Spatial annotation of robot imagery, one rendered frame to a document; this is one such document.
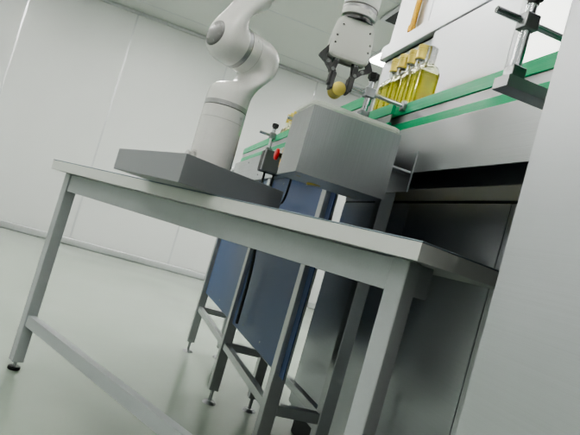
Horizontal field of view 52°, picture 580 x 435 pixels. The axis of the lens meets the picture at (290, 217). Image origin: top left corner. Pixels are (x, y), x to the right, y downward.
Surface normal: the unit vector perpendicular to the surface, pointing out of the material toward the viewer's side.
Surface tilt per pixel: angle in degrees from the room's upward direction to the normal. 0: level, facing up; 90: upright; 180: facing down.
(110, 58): 90
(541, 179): 90
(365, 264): 90
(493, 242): 90
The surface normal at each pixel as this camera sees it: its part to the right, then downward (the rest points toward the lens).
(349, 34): 0.13, 0.02
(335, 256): -0.69, -0.23
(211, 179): 0.67, 0.16
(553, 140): -0.92, -0.28
